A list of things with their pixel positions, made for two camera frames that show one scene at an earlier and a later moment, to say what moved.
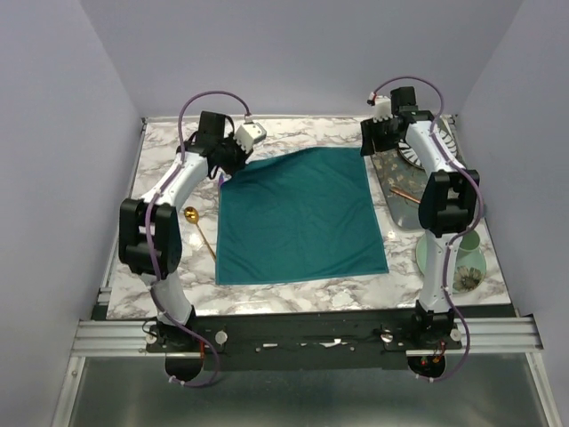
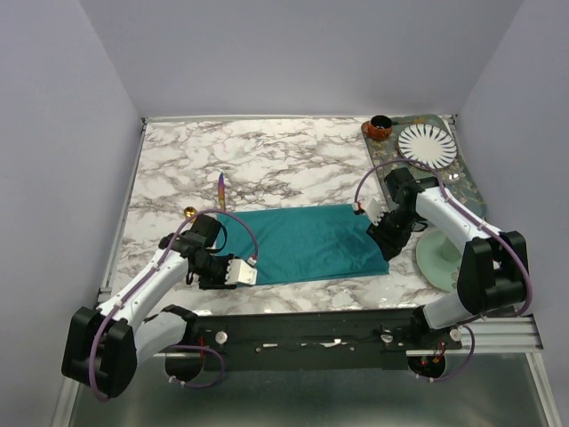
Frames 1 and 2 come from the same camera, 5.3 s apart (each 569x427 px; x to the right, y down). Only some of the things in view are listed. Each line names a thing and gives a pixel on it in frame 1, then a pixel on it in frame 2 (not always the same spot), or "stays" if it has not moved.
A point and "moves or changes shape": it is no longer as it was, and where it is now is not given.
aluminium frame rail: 478,334 stays
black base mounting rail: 301,339 stays
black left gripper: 241,157 to 220,283
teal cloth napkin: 296,214 moves or changes shape
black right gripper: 368,129 to 388,245
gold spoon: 192,215 stays
